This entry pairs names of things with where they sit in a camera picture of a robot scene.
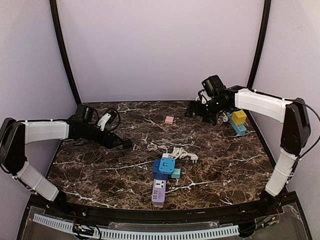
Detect yellow cube socket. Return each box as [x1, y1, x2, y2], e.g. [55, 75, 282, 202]
[231, 110, 247, 126]

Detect teal power strip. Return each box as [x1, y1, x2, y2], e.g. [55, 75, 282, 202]
[227, 114, 247, 136]

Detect white cable of purple strip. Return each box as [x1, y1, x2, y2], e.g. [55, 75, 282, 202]
[168, 146, 200, 163]

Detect dark blue cube socket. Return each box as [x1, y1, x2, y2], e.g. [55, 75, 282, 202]
[152, 159, 175, 180]

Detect small teal plug adapter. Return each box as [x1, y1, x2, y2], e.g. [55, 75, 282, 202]
[171, 168, 181, 179]

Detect purple power strip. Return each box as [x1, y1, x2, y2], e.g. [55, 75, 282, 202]
[151, 179, 167, 205]

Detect blue adapter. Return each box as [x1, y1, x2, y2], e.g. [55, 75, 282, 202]
[158, 158, 176, 175]

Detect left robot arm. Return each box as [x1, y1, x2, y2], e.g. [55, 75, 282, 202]
[0, 104, 132, 203]

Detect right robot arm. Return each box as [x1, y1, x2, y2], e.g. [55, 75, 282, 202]
[185, 75, 311, 197]

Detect black plug adapter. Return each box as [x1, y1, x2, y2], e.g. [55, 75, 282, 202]
[122, 138, 133, 149]

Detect pink charger cube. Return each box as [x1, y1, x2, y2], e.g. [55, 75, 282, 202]
[164, 115, 179, 125]

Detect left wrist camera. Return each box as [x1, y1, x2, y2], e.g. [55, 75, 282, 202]
[97, 108, 121, 132]

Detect white slotted cable duct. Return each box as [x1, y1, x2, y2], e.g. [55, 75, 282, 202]
[32, 213, 240, 240]

